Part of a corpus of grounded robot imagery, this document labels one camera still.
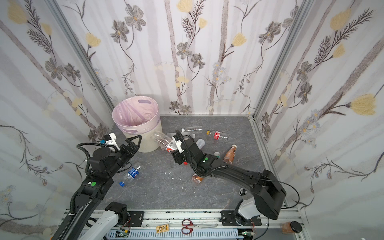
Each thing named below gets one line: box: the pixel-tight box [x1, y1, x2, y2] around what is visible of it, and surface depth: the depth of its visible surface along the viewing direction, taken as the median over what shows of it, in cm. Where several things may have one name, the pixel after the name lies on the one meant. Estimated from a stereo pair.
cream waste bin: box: [112, 96, 163, 153], surface depth 93 cm
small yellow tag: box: [156, 224, 169, 234], surface depth 72 cm
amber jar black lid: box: [281, 221, 303, 234], surface depth 66 cm
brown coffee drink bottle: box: [192, 173, 204, 184], surface depth 84 cm
